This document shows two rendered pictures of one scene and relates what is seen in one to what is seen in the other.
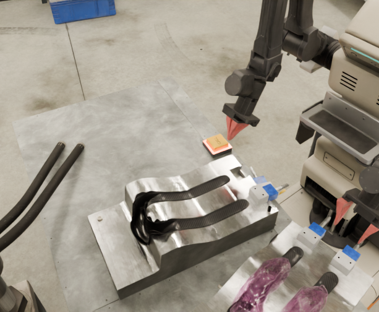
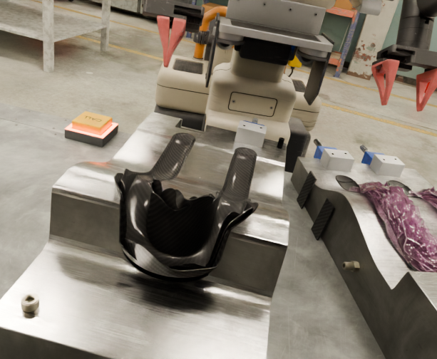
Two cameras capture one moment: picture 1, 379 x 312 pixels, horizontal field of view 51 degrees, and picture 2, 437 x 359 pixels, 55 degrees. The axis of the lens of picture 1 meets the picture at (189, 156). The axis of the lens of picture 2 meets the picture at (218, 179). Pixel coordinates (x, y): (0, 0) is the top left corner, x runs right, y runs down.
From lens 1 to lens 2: 0.86 m
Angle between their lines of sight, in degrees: 48
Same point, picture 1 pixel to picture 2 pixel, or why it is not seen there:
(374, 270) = not seen: hidden behind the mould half
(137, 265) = (228, 323)
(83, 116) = not seen: outside the picture
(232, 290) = (383, 246)
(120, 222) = (90, 281)
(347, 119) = (267, 21)
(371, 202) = (426, 43)
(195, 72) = not seen: outside the picture
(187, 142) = (34, 142)
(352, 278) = (405, 176)
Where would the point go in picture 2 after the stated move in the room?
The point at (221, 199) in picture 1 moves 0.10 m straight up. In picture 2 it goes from (214, 159) to (226, 100)
